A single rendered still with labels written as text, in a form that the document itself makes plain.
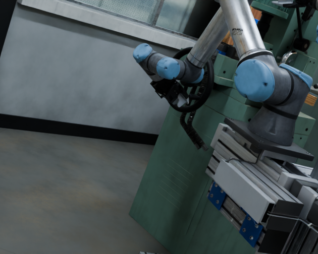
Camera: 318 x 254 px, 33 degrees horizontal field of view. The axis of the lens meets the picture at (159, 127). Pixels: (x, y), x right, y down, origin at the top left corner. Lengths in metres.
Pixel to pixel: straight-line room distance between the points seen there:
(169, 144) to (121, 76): 1.22
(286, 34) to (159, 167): 0.88
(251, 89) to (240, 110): 0.78
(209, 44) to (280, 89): 0.45
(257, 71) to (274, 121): 0.20
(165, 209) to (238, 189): 1.13
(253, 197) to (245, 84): 0.34
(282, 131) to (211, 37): 0.47
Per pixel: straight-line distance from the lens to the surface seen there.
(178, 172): 2.56
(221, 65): 2.33
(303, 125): 2.73
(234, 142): 1.79
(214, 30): 1.95
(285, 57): 2.55
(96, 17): 3.41
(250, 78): 1.58
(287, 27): 2.60
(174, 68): 1.92
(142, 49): 2.00
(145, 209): 2.73
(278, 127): 1.69
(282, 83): 1.62
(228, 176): 1.58
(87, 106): 3.67
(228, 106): 2.39
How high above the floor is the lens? 1.13
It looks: 14 degrees down
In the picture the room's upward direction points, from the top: 21 degrees clockwise
